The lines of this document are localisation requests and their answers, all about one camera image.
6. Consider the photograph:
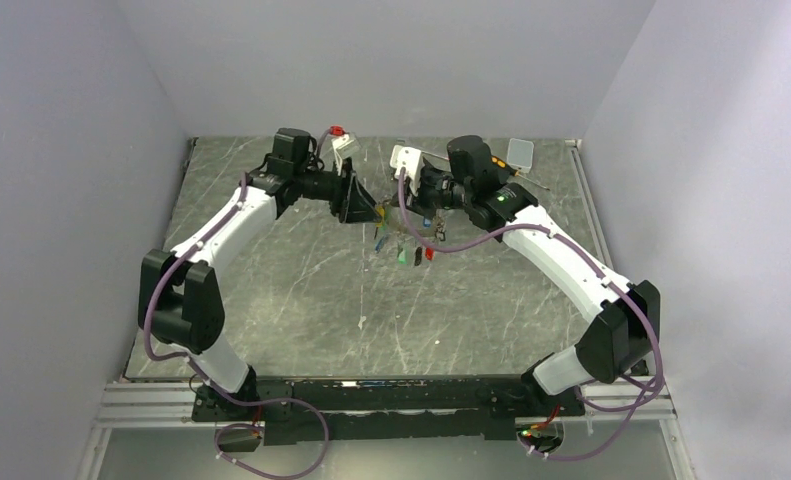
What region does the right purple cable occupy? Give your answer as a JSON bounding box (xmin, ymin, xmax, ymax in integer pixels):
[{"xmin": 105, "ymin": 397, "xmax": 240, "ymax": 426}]
[{"xmin": 396, "ymin": 168, "xmax": 667, "ymax": 463}]

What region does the yellow black handled screwdriver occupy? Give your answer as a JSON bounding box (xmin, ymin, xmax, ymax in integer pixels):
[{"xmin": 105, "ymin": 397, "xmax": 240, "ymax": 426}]
[{"xmin": 491, "ymin": 156, "xmax": 550, "ymax": 191}]

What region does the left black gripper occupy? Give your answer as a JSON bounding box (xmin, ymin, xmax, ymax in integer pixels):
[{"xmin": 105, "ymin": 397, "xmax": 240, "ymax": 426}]
[{"xmin": 295, "ymin": 156, "xmax": 382, "ymax": 224}]

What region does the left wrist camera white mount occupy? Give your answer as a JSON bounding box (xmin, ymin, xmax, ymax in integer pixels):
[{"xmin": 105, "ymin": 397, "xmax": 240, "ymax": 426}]
[{"xmin": 329, "ymin": 125, "xmax": 361, "ymax": 175}]

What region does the silver wrench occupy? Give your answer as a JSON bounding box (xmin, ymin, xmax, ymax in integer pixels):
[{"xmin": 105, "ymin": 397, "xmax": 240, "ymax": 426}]
[{"xmin": 396, "ymin": 138, "xmax": 449, "ymax": 162}]

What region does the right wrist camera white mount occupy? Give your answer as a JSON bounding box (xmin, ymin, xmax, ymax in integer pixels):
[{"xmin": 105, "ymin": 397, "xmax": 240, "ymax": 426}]
[{"xmin": 389, "ymin": 144, "xmax": 423, "ymax": 182}]

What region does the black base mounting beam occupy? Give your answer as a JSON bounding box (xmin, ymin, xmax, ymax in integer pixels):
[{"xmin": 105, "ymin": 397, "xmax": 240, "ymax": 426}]
[{"xmin": 191, "ymin": 374, "xmax": 585, "ymax": 446}]

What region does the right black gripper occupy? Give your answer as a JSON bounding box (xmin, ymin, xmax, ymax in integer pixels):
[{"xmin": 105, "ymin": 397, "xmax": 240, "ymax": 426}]
[{"xmin": 392, "ymin": 168, "xmax": 473, "ymax": 220}]

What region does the aluminium frame rail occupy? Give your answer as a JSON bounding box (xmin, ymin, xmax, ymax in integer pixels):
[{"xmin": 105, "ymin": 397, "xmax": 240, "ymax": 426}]
[{"xmin": 95, "ymin": 382, "xmax": 195, "ymax": 429}]

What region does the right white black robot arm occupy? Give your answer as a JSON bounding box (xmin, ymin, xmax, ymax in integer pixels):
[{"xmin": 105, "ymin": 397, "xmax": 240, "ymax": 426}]
[{"xmin": 389, "ymin": 135, "xmax": 665, "ymax": 415}]

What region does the clear plastic container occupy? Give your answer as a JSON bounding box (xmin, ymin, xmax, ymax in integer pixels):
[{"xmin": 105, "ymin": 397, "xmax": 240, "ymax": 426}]
[{"xmin": 506, "ymin": 138, "xmax": 535, "ymax": 173}]

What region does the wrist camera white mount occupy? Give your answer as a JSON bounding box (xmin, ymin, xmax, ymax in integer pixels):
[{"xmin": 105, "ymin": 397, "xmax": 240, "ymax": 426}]
[
  {"xmin": 389, "ymin": 144, "xmax": 423, "ymax": 182},
  {"xmin": 329, "ymin": 125, "xmax": 361, "ymax": 175}
]

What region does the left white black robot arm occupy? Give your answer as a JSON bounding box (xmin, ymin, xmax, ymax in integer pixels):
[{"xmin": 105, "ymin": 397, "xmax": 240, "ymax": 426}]
[{"xmin": 138, "ymin": 126, "xmax": 381, "ymax": 420}]

